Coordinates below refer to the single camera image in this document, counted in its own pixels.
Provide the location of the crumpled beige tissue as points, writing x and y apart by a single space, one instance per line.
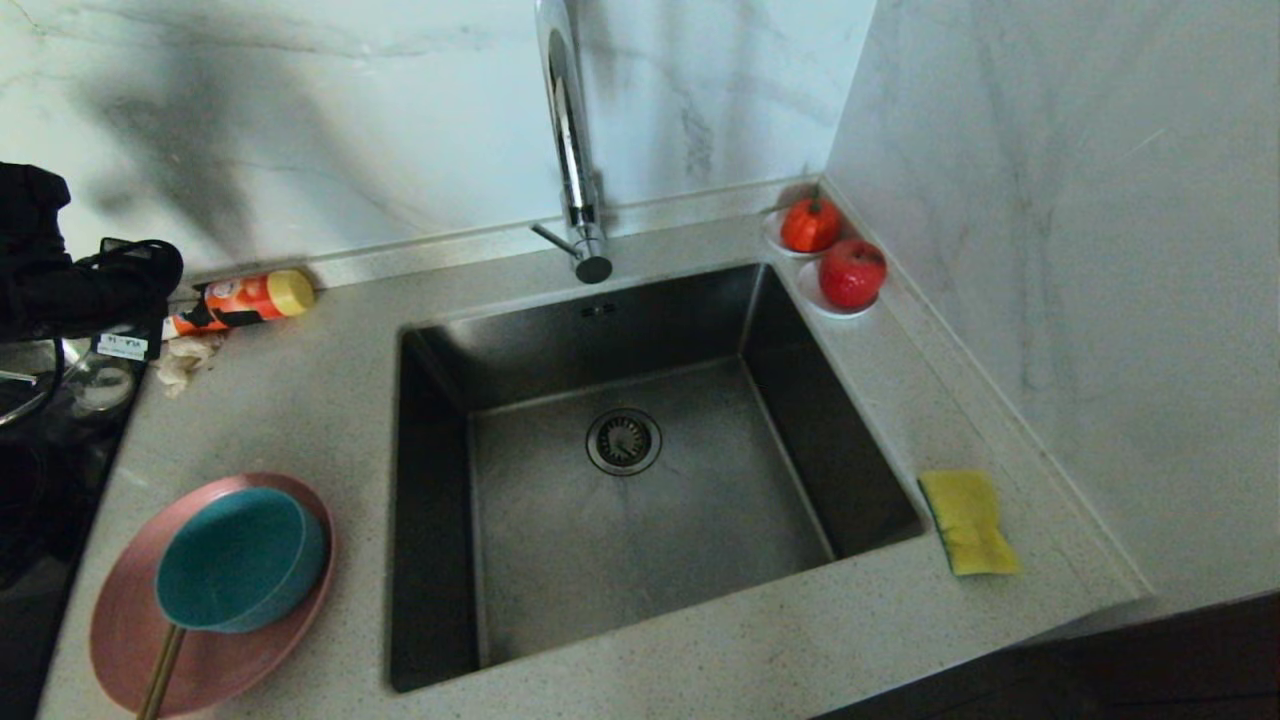
185 362

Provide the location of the pink round plate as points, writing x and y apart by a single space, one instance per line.
235 668

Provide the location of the teal bowl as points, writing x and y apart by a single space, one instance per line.
240 558

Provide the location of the round metal drain strainer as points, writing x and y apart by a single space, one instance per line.
623 441

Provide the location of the yellow and green sponge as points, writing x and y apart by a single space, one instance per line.
968 522

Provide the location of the red apple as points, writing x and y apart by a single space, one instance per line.
852 275

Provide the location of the chrome kitchen faucet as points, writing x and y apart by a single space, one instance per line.
572 150

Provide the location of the stainless steel sink basin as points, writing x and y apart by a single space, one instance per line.
650 560

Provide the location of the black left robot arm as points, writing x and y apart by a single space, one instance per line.
35 285

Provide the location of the clear glass bowl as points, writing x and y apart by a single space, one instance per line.
100 385

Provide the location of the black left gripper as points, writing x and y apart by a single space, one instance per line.
130 295

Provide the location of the orange detergent bottle yellow cap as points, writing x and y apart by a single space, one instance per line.
265 297

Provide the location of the black cooktop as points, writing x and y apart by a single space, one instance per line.
40 520

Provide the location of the small white dish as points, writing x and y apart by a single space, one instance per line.
812 298
772 235

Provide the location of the red tomato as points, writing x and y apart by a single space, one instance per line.
810 225

